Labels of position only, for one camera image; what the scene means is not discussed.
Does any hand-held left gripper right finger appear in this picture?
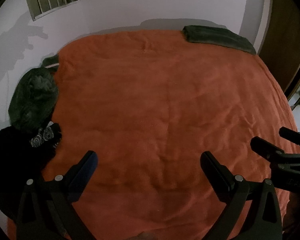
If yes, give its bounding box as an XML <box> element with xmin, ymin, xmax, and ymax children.
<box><xmin>200</xmin><ymin>151</ymin><xmax>283</xmax><ymax>240</ymax></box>

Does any grey-green pillow with white trim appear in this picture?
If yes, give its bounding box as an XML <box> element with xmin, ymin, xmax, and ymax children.
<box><xmin>41</xmin><ymin>54</ymin><xmax>60</xmax><ymax>69</ymax></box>

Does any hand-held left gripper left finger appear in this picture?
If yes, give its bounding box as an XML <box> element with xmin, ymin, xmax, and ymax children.
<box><xmin>16</xmin><ymin>151</ymin><xmax>98</xmax><ymax>240</ymax></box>

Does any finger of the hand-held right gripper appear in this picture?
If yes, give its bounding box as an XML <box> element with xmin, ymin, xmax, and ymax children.
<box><xmin>279</xmin><ymin>127</ymin><xmax>300</xmax><ymax>144</ymax></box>
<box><xmin>250</xmin><ymin>137</ymin><xmax>285</xmax><ymax>162</ymax></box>

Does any orange blanket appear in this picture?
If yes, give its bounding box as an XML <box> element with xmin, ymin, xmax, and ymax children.
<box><xmin>6</xmin><ymin>29</ymin><xmax>300</xmax><ymax>240</ymax></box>

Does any wooden door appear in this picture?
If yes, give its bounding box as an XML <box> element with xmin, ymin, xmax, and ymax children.
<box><xmin>259</xmin><ymin>0</ymin><xmax>300</xmax><ymax>93</ymax></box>

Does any black paisley print garment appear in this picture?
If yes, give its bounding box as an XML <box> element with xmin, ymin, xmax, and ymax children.
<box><xmin>30</xmin><ymin>126</ymin><xmax>56</xmax><ymax>148</ymax></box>

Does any dark grey crumpled cloth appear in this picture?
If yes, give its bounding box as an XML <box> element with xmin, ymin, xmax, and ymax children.
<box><xmin>8</xmin><ymin>67</ymin><xmax>59</xmax><ymax>132</ymax></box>

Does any plain black garment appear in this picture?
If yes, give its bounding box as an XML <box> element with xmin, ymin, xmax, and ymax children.
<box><xmin>0</xmin><ymin>123</ymin><xmax>63</xmax><ymax>220</ymax></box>

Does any dark grey folded blanket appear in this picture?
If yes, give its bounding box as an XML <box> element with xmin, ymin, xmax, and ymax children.
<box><xmin>182</xmin><ymin>25</ymin><xmax>257</xmax><ymax>55</ymax></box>

